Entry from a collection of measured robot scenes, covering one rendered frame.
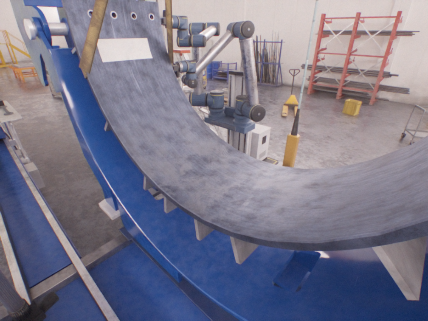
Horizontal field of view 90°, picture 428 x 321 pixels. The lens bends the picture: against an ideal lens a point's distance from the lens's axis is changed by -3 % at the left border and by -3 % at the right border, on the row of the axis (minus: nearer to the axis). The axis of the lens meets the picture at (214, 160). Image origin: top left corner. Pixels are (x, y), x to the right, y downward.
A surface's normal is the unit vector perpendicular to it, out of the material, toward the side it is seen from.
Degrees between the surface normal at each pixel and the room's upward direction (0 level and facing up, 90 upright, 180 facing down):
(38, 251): 0
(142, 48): 75
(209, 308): 0
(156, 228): 14
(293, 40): 90
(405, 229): 90
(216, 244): 3
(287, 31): 90
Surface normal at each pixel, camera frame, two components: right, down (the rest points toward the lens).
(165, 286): 0.00, -0.88
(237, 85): -0.65, 0.36
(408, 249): 0.48, -0.43
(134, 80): 0.59, -0.23
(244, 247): 0.69, 0.05
